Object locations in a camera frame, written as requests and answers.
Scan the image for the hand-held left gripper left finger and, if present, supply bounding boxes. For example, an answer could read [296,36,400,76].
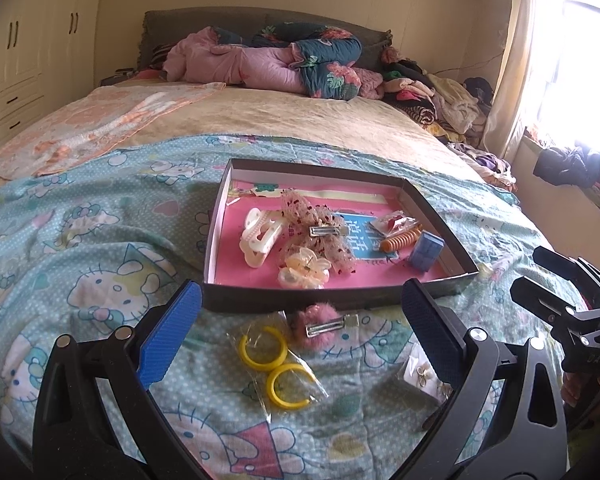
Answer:
[32,281,211,480]

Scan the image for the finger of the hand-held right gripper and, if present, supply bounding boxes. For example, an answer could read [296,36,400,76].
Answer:
[510,276,583,328]
[532,246,600,306]

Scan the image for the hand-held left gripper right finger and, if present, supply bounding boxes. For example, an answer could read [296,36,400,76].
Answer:
[395,278,568,480]

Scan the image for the gold earrings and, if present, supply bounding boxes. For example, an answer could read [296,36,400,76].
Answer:
[399,355,453,404]

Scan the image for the small blue box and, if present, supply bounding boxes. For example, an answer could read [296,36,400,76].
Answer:
[407,232,446,272]

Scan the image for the yellow hoop earrings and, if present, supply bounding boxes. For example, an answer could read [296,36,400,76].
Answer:
[227,310,331,413]

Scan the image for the orange spiral hair tie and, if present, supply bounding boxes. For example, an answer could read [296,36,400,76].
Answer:
[379,227,423,254]

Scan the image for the dark cardboard box tray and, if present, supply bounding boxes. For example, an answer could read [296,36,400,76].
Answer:
[201,157,480,313]

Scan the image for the red earrings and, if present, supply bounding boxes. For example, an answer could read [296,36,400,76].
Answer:
[370,211,423,241]

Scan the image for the cream claw hair clip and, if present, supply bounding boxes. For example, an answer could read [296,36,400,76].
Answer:
[238,207,284,268]

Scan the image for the pink fuzzy hair clip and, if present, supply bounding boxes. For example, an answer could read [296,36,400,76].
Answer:
[292,302,362,352]

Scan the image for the pink lace bow hair clip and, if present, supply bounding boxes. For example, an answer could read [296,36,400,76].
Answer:
[280,189,358,276]

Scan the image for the translucent flower hair clip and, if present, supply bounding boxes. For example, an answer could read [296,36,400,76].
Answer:
[278,251,331,290]

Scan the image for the person's right hand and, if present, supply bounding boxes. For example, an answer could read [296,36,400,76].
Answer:
[561,371,600,411]

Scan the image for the dark clothes on windowsill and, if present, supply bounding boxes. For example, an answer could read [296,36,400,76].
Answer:
[532,144,600,202]

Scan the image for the purple cloth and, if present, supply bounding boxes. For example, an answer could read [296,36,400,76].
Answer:
[450,142,518,191]

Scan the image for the light blue cartoon cat blanket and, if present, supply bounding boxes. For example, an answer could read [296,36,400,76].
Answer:
[0,132,571,480]

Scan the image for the pile of mixed clothes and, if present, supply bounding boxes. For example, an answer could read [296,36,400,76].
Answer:
[380,47,496,148]

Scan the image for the bright window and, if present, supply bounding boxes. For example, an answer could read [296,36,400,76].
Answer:
[525,0,600,151]

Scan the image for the beige curtain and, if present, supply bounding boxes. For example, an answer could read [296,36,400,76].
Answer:
[482,0,566,161]

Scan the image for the orange floral towel blanket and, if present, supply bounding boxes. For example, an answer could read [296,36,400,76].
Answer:
[0,81,227,178]

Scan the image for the bed with beige sheet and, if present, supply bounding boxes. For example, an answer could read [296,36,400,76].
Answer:
[0,80,521,201]

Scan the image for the dark bedside table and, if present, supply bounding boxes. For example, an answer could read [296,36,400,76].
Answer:
[100,66,142,87]

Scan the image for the pink quilt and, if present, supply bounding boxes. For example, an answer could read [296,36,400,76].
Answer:
[162,27,383,101]

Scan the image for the dark blue floral quilt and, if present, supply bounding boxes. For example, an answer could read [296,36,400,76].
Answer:
[212,24,363,100]

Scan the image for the grey padded headboard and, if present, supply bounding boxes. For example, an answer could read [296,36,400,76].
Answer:
[139,8,393,72]

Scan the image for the white wardrobe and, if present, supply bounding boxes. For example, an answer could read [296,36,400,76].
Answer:
[0,0,106,161]

